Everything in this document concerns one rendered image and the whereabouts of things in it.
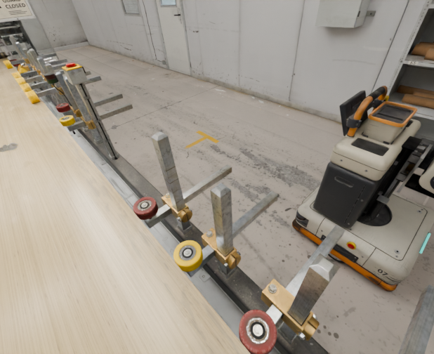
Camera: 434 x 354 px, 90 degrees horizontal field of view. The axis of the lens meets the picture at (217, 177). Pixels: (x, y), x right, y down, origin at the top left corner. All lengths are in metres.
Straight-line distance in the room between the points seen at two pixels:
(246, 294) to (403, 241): 1.12
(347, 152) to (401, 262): 0.68
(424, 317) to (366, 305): 0.94
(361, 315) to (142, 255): 1.33
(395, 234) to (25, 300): 1.71
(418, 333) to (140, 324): 0.63
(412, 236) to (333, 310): 0.63
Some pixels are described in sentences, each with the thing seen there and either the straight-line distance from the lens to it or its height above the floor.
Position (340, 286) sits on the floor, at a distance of 1.70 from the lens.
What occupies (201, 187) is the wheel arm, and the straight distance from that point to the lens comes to 0.90.
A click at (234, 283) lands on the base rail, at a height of 0.70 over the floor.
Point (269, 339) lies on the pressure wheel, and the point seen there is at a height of 0.91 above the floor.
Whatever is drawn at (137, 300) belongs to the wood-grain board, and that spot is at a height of 0.90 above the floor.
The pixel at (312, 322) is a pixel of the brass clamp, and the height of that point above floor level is 0.86.
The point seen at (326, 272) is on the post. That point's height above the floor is 1.11.
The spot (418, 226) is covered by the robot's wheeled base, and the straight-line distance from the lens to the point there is 1.82.
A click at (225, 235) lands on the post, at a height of 0.95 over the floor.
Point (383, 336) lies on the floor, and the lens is 1.69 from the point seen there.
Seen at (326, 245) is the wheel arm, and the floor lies 0.86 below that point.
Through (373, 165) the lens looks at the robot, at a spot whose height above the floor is 0.78.
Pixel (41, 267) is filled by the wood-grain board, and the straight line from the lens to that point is 0.82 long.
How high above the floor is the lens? 1.46
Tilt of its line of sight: 42 degrees down
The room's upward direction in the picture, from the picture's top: 5 degrees counter-clockwise
